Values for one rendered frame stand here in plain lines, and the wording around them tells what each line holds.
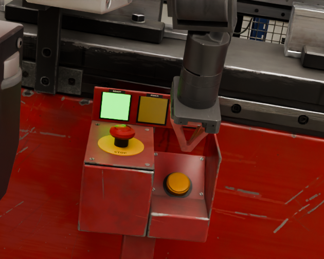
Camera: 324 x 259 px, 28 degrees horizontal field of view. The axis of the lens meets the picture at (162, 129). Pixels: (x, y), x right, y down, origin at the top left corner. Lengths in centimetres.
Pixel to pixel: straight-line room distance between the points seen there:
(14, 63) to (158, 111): 52
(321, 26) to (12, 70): 78
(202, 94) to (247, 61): 31
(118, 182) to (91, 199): 5
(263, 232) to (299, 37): 38
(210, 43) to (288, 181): 45
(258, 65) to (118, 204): 38
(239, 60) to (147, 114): 22
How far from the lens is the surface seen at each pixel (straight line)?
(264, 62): 120
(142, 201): 97
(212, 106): 91
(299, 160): 121
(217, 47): 85
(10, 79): 58
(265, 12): 151
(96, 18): 122
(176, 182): 103
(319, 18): 125
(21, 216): 135
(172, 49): 119
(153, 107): 107
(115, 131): 98
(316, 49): 124
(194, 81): 88
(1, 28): 62
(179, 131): 94
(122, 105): 107
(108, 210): 98
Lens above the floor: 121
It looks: 24 degrees down
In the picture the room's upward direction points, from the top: 8 degrees clockwise
